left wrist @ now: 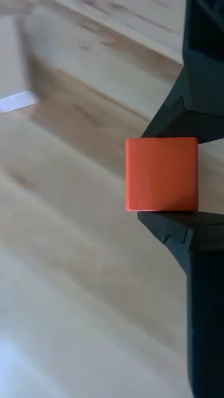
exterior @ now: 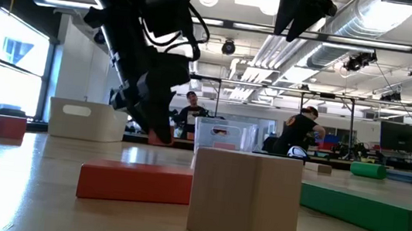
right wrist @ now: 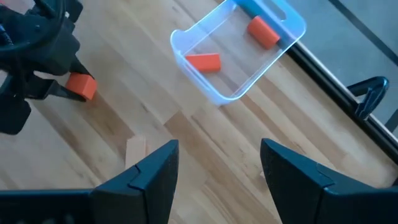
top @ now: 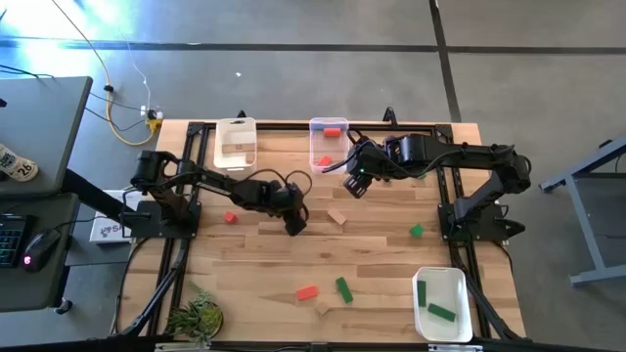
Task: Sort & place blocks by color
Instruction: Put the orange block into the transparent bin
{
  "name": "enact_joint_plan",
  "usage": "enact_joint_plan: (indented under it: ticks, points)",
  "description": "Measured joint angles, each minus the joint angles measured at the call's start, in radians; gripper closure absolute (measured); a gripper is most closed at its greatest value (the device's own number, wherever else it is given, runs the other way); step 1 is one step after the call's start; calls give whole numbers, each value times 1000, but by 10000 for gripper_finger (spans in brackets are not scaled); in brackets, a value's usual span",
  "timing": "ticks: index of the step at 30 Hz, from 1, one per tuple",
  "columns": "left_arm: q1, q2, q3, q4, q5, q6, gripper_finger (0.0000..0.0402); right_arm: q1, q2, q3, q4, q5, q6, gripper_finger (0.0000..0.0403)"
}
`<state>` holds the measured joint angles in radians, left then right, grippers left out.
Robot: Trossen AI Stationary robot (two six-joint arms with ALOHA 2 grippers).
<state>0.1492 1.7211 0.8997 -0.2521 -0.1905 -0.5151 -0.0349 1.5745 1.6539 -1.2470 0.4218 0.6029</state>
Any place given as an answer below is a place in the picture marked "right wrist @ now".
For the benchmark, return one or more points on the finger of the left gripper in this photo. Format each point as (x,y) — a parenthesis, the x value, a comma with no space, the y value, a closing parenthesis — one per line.
(53,88)
(79,69)

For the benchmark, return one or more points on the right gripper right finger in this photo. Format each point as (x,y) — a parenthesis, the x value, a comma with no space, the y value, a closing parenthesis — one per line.
(298,193)

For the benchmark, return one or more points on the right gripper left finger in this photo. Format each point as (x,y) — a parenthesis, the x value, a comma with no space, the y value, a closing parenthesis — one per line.
(146,193)

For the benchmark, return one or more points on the red wooden cube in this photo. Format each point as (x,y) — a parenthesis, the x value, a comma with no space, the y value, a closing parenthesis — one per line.
(82,87)

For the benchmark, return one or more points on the short red wooden block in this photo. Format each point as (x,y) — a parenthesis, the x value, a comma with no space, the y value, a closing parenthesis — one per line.
(203,63)

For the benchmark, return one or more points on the natural wood plank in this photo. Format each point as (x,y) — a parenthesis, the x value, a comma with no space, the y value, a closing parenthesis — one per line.
(136,152)

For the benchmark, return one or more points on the black glossy table clamp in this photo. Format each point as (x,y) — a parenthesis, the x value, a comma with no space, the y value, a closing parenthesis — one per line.
(370,96)

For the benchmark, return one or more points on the clear plastic bin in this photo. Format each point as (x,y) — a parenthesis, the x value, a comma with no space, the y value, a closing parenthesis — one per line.
(230,84)

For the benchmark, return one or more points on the red wooden cylinder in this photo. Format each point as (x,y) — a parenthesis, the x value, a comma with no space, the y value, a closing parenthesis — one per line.
(263,32)

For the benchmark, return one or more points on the black aluminium table frame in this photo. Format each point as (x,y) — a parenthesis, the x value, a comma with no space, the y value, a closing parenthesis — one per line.
(342,99)

